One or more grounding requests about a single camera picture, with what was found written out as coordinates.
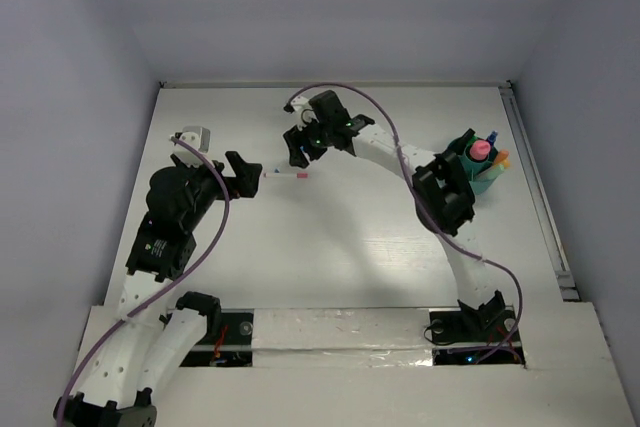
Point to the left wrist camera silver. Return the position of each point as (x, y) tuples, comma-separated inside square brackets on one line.
[(197, 137)]

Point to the silver foil tape strip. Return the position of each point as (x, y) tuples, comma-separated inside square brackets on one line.
[(340, 338)]

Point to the green cap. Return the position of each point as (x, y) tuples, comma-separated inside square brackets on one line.
[(492, 173)]

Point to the blue marker in container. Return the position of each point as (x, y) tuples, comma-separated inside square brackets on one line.
[(492, 138)]

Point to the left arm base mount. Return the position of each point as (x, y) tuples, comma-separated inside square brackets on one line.
[(228, 333)]

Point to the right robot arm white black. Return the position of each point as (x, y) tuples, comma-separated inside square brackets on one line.
[(443, 196)]

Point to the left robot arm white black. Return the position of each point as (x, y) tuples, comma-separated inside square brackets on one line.
[(119, 379)]

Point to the orange highlighter cap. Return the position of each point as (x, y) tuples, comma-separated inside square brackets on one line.
[(502, 154)]

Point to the pink capped white marker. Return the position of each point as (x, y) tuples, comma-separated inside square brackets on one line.
[(285, 175)]

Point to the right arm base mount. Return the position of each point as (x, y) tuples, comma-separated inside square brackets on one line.
[(465, 336)]

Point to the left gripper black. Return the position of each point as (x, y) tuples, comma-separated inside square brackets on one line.
[(245, 173)]

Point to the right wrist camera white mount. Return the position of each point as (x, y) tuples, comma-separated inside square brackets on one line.
[(303, 114)]

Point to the yellow orange cap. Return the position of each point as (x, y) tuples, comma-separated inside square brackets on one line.
[(504, 163)]

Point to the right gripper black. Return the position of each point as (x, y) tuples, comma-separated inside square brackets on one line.
[(292, 139)]

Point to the teal round divided container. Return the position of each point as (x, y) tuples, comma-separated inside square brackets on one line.
[(473, 170)]

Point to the pink cap in container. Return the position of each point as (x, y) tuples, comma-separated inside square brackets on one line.
[(479, 150)]

